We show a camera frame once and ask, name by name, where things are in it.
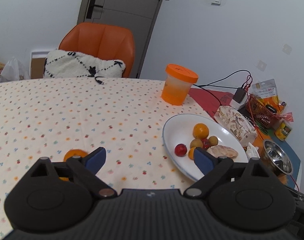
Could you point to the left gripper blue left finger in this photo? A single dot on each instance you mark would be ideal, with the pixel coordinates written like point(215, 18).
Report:
point(95, 160)

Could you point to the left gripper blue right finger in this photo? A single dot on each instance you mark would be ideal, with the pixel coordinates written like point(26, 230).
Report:
point(204, 160)

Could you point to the small mandarin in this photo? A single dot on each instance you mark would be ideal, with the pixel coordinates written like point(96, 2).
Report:
point(191, 153)

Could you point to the peeled pomelo segment back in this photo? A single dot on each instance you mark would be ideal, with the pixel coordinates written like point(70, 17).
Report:
point(219, 150)

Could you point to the red small fruit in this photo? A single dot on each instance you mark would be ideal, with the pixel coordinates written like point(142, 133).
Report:
point(206, 143)
point(180, 150)

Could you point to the brown kiwi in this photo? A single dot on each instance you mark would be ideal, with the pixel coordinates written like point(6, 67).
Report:
point(213, 140)
point(196, 143)

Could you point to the large orange top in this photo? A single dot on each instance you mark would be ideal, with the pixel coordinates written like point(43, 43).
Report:
point(75, 152)

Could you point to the large orange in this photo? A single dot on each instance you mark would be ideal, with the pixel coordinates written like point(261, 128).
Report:
point(75, 152)
point(200, 131)

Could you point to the large orange front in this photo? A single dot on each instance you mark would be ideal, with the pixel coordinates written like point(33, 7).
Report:
point(200, 131)

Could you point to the white bowl with blue rim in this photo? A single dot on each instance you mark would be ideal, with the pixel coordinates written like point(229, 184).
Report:
point(178, 130)

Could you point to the crumpled white tissue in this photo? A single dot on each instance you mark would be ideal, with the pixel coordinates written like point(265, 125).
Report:
point(252, 152)

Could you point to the floral tissue box cover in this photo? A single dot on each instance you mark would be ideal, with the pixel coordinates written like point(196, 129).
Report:
point(235, 123)

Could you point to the white power strip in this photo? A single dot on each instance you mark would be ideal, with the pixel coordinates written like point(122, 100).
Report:
point(238, 105)

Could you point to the stainless steel bowl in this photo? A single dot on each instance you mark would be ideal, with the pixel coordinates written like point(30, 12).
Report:
point(275, 158)

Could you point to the orange plastic basket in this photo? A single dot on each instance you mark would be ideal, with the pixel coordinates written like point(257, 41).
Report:
point(260, 113)

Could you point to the black charger adapter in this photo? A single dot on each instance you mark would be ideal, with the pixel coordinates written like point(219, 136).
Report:
point(239, 95)

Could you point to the yellow can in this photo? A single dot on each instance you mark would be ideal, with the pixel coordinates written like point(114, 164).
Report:
point(283, 130)

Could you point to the orange lidded plastic container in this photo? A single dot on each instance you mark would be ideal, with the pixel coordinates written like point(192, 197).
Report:
point(178, 84)

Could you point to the yellow snack bag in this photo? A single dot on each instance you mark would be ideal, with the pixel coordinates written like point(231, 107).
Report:
point(267, 94)

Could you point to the white black patterned cushion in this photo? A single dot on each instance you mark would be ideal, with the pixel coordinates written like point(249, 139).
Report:
point(69, 64)

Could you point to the orange leather chair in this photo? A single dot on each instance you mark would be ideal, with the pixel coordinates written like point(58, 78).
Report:
point(107, 42)

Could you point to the translucent plastic bag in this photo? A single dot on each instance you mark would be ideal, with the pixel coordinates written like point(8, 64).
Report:
point(13, 70)

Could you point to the grey door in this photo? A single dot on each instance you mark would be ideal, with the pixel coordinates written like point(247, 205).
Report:
point(139, 16)

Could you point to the cardboard panel against wall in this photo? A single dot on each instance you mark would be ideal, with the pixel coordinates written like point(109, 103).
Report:
point(37, 64)

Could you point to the black door handle lock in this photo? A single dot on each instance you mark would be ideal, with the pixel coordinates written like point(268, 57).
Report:
point(91, 7)

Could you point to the white wall switch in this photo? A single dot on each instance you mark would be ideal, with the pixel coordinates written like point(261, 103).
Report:
point(216, 2)

